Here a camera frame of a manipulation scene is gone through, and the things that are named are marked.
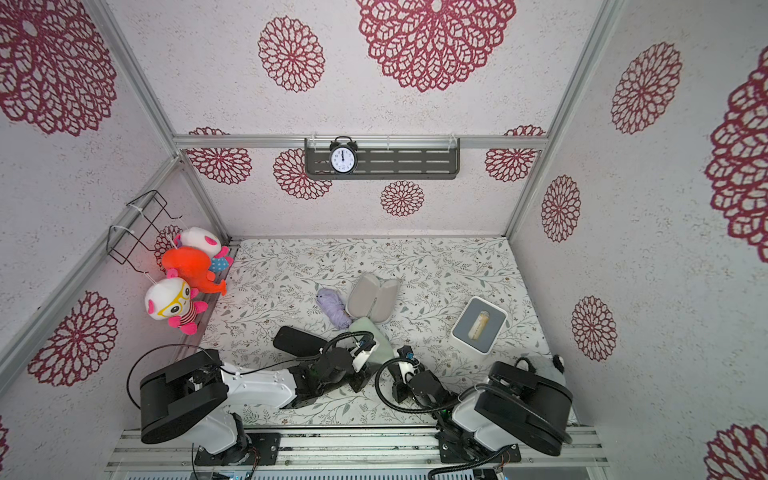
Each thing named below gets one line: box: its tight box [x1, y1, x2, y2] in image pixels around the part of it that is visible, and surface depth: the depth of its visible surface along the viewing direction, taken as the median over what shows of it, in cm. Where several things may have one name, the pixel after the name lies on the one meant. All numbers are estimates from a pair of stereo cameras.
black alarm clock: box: [329, 136, 358, 175], surface depth 92 cm
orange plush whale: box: [161, 246, 229, 296], surface depth 92 cm
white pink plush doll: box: [174, 227, 234, 273], surface depth 97 cm
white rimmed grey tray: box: [450, 296, 508, 355], surface depth 94 cm
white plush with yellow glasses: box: [144, 268, 208, 335], surface depth 83 cm
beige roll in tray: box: [468, 310, 490, 340], surface depth 95 cm
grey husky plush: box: [514, 354, 566, 384], surface depth 68 cm
